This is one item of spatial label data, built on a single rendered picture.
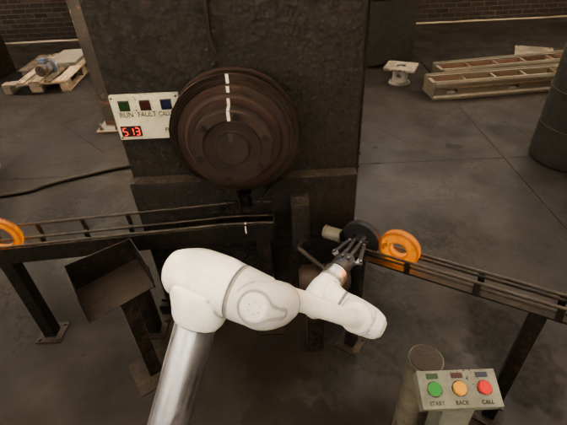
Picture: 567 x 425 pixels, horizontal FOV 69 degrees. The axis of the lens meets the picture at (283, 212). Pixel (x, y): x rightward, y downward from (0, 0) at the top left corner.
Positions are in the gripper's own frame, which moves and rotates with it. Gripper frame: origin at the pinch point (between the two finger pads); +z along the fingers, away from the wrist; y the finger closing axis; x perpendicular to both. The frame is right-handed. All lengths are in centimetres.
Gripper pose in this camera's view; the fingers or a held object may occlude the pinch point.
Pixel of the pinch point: (361, 236)
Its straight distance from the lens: 168.9
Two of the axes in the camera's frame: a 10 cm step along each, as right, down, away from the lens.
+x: -0.9, -7.5, -6.6
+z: 5.6, -5.9, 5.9
